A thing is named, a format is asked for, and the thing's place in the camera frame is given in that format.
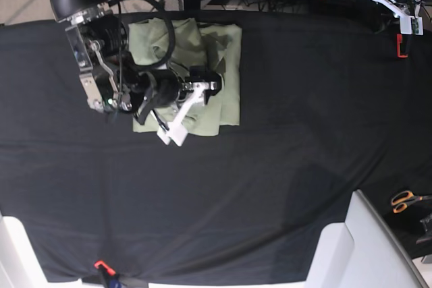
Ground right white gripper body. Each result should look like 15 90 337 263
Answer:
134 68 219 148

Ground olive green T-shirt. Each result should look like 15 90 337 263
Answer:
129 18 242 137

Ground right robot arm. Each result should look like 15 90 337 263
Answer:
50 0 222 146

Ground orange black clamp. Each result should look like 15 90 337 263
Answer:
396 34 411 59

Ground black table cloth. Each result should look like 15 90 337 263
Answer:
1 11 431 285

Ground orange blue front clamp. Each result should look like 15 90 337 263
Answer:
94 260 123 288

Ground orange handled scissors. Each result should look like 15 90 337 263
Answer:
390 190 431 214

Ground white table frame left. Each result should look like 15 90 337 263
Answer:
1 215 48 287

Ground white table frame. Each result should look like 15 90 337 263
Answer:
1 215 48 287
304 190 428 287

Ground white table frame right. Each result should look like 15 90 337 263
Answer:
304 190 428 287

